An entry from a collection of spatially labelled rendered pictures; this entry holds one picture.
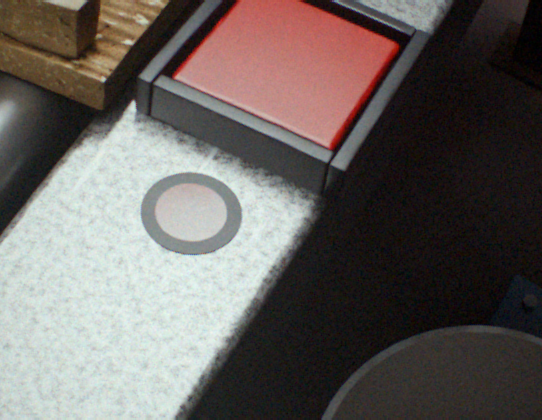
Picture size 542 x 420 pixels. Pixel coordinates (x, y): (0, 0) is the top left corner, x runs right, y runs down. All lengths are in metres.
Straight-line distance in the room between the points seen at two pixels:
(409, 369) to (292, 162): 0.68
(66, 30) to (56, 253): 0.07
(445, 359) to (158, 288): 0.72
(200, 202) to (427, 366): 0.70
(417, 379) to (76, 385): 0.75
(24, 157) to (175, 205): 0.06
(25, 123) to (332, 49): 0.11
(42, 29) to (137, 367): 0.12
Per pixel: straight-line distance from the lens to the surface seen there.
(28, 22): 0.39
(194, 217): 0.38
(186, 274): 0.37
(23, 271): 0.37
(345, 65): 0.41
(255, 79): 0.40
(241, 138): 0.39
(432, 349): 1.04
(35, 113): 0.41
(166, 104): 0.40
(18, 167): 0.40
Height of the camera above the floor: 1.22
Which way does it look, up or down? 52 degrees down
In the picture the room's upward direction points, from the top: 10 degrees clockwise
